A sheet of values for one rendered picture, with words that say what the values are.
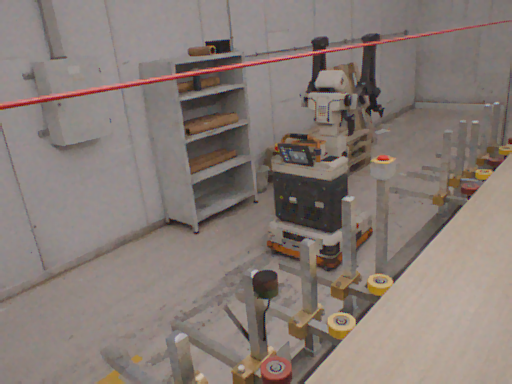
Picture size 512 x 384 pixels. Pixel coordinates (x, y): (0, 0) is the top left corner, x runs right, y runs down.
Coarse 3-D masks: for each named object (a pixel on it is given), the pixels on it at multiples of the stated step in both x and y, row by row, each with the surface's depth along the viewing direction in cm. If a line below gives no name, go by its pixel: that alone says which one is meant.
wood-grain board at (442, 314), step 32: (480, 192) 200; (448, 224) 172; (480, 224) 170; (448, 256) 149; (480, 256) 147; (416, 288) 133; (448, 288) 132; (480, 288) 130; (384, 320) 120; (416, 320) 119; (448, 320) 118; (480, 320) 117; (352, 352) 110; (384, 352) 109; (416, 352) 108; (448, 352) 107; (480, 352) 106
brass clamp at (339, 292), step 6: (342, 276) 151; (354, 276) 150; (360, 276) 153; (342, 282) 147; (348, 282) 147; (354, 282) 150; (336, 288) 145; (342, 288) 144; (336, 294) 146; (342, 294) 144; (348, 294) 147; (342, 300) 145
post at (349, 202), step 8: (344, 200) 140; (352, 200) 139; (344, 208) 141; (352, 208) 140; (344, 216) 142; (352, 216) 141; (344, 224) 143; (352, 224) 142; (344, 232) 144; (352, 232) 143; (344, 240) 145; (352, 240) 144; (344, 248) 147; (352, 248) 145; (344, 256) 148; (352, 256) 146; (344, 264) 149; (352, 264) 148; (344, 272) 150; (352, 272) 149; (352, 296) 152; (344, 304) 155; (352, 304) 153
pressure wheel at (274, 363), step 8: (272, 360) 109; (280, 360) 108; (288, 360) 108; (264, 368) 106; (272, 368) 106; (280, 368) 106; (288, 368) 106; (264, 376) 104; (272, 376) 104; (280, 376) 103; (288, 376) 104
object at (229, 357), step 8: (176, 328) 132; (184, 328) 131; (192, 336) 127; (200, 336) 127; (192, 344) 128; (200, 344) 125; (208, 344) 123; (216, 344) 123; (208, 352) 123; (216, 352) 120; (224, 352) 120; (232, 352) 119; (224, 360) 119; (232, 360) 116; (240, 360) 116; (256, 376) 111
